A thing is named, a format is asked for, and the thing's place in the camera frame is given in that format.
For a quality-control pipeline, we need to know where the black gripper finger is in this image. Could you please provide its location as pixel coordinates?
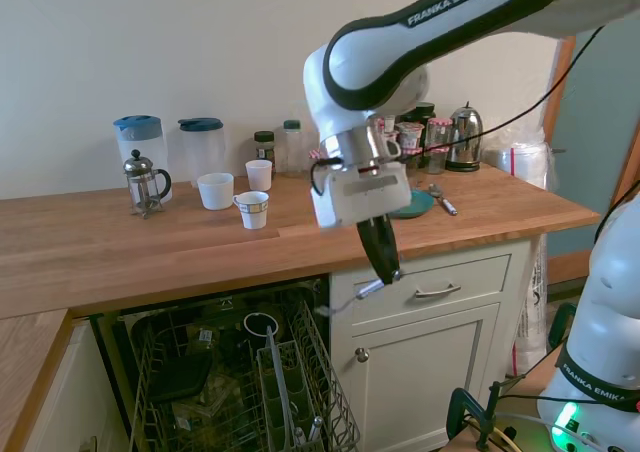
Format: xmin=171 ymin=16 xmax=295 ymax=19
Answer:
xmin=355 ymin=218 xmax=395 ymax=286
xmin=375 ymin=214 xmax=402 ymax=275

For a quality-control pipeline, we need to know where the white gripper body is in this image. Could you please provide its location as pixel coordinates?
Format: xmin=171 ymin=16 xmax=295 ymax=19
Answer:
xmin=309 ymin=160 xmax=414 ymax=231

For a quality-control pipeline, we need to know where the metal spoon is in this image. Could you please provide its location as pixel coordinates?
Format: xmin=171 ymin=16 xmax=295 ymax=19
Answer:
xmin=315 ymin=269 xmax=404 ymax=319

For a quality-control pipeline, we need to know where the black dishwasher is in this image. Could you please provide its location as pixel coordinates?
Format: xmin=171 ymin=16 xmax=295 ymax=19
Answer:
xmin=89 ymin=271 xmax=332 ymax=452

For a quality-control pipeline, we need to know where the teal plate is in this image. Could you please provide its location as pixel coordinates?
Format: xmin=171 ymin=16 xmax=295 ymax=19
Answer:
xmin=388 ymin=189 xmax=436 ymax=221

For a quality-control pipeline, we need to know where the white cabinet drawer front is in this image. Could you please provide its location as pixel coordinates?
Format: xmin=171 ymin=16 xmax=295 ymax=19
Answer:
xmin=351 ymin=253 xmax=513 ymax=324

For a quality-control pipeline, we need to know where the red white carton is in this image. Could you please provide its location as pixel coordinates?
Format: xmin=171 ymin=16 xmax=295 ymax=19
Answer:
xmin=372 ymin=114 xmax=401 ymax=136

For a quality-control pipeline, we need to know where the white jar red lid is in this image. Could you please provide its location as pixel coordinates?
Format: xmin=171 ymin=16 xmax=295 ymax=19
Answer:
xmin=398 ymin=121 xmax=427 ymax=153

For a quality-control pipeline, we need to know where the clear bottle green cap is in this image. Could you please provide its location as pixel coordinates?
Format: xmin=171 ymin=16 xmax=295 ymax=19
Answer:
xmin=282 ymin=119 xmax=306 ymax=178

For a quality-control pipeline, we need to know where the small white cup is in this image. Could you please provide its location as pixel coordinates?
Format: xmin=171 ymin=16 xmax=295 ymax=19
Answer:
xmin=244 ymin=159 xmax=275 ymax=193

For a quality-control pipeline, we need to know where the dark lid spice jar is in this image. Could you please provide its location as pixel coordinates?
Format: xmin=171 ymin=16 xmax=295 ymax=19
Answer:
xmin=253 ymin=130 xmax=277 ymax=166

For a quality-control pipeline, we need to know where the white cup patterned band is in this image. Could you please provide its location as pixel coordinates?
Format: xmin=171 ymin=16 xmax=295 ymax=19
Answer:
xmin=231 ymin=190 xmax=271 ymax=231

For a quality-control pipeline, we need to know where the stainless steel kettle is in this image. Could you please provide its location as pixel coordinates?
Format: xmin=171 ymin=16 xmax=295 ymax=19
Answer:
xmin=444 ymin=101 xmax=486 ymax=174

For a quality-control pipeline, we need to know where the white base cabinet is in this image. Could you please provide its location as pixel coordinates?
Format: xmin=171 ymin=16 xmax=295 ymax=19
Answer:
xmin=328 ymin=236 xmax=534 ymax=442

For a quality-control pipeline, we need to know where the white cabinet door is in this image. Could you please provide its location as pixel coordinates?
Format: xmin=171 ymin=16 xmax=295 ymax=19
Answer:
xmin=351 ymin=301 xmax=502 ymax=439

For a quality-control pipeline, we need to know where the black mug white rim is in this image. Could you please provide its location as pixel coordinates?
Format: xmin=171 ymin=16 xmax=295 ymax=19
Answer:
xmin=242 ymin=311 xmax=280 ymax=342

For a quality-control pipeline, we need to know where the wide white cup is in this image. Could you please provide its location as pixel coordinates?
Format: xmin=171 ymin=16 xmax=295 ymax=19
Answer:
xmin=196 ymin=172 xmax=236 ymax=212

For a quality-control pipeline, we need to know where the stack of clear plastic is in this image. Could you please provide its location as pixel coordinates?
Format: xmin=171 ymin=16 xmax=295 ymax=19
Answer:
xmin=482 ymin=139 xmax=559 ymax=194

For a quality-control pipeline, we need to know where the printed clear plastic bag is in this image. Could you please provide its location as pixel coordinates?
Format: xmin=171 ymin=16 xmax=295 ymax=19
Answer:
xmin=507 ymin=231 xmax=552 ymax=379

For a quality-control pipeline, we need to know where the grey cutlery basket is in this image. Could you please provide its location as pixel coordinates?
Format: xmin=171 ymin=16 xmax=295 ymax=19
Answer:
xmin=255 ymin=324 xmax=327 ymax=452

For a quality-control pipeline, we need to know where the clear pitcher blue lid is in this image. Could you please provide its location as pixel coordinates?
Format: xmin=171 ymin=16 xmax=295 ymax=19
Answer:
xmin=112 ymin=114 xmax=169 ymax=202
xmin=177 ymin=117 xmax=227 ymax=189

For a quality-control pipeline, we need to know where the black clamp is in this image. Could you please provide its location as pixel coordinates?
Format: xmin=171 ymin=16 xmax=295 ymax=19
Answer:
xmin=445 ymin=378 xmax=522 ymax=451

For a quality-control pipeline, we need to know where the dark green clamp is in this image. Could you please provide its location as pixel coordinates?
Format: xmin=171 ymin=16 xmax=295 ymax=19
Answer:
xmin=548 ymin=301 xmax=579 ymax=354

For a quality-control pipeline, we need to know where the grey blue door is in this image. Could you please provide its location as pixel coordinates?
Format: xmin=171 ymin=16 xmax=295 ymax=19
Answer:
xmin=546 ymin=21 xmax=640 ymax=286

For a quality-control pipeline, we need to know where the glass french press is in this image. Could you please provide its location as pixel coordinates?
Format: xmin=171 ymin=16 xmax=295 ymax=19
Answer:
xmin=122 ymin=149 xmax=173 ymax=221

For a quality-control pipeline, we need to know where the clear plastic container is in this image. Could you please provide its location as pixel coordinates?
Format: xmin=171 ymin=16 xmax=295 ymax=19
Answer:
xmin=171 ymin=371 xmax=242 ymax=424

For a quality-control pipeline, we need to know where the black plastic container lid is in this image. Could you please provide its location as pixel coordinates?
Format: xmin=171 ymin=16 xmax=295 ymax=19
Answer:
xmin=146 ymin=353 xmax=215 ymax=406

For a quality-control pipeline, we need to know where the white corner cabinet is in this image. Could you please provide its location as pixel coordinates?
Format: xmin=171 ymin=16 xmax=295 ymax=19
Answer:
xmin=23 ymin=316 xmax=132 ymax=452

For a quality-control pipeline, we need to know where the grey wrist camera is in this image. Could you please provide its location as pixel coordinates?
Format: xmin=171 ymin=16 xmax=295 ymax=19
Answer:
xmin=380 ymin=130 xmax=403 ymax=160

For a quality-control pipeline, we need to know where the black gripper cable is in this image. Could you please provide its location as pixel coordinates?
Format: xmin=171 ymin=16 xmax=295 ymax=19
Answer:
xmin=309 ymin=156 xmax=347 ymax=196

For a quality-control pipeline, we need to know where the metal drawer handle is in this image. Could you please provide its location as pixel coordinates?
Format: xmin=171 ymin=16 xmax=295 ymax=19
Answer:
xmin=413 ymin=282 xmax=463 ymax=300

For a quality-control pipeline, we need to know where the white handled spoon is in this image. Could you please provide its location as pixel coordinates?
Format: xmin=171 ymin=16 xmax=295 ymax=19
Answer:
xmin=427 ymin=182 xmax=459 ymax=218

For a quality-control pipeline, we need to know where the grey wire dishwasher rack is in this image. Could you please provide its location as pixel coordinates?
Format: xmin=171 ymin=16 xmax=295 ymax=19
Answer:
xmin=127 ymin=286 xmax=362 ymax=452

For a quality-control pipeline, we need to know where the long black arm cable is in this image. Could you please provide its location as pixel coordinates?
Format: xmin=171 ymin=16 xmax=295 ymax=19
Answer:
xmin=399 ymin=21 xmax=609 ymax=161

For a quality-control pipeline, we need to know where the yellow cable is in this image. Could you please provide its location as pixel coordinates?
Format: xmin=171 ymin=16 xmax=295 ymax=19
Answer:
xmin=491 ymin=423 xmax=519 ymax=449

